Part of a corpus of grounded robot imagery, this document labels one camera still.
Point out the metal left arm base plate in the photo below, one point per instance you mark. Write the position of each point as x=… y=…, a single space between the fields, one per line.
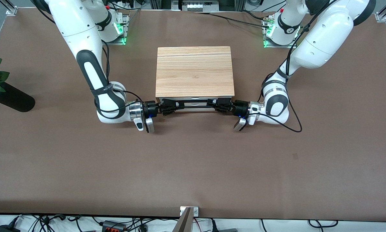
x=268 y=45

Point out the black power adapter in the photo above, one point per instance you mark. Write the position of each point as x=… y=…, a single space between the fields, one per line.
x=6 y=228

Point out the grey floor box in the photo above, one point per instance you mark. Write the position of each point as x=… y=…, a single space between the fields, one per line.
x=227 y=230

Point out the white power strip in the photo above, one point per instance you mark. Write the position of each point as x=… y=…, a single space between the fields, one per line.
x=194 y=5

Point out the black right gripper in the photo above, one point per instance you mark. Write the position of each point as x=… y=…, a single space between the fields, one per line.
x=150 y=108

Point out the black connector with orange levers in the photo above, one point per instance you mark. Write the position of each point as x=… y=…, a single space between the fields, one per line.
x=113 y=226

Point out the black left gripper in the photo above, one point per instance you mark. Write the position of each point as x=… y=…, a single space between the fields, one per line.
x=239 y=107

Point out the beige camera mount post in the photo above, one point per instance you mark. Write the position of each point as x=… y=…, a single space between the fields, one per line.
x=183 y=224

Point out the black vase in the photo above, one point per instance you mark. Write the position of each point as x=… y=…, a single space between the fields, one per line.
x=14 y=100

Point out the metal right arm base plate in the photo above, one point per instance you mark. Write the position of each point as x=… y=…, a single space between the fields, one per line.
x=125 y=24

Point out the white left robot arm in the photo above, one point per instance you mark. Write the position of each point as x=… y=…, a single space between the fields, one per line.
x=325 y=38

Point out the silver camera mount bracket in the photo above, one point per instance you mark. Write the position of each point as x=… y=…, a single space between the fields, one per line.
x=195 y=211

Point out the light wooden drawer cabinet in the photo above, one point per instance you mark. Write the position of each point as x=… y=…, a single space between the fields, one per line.
x=194 y=71

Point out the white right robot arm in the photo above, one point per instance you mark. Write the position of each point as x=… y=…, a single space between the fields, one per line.
x=83 y=35

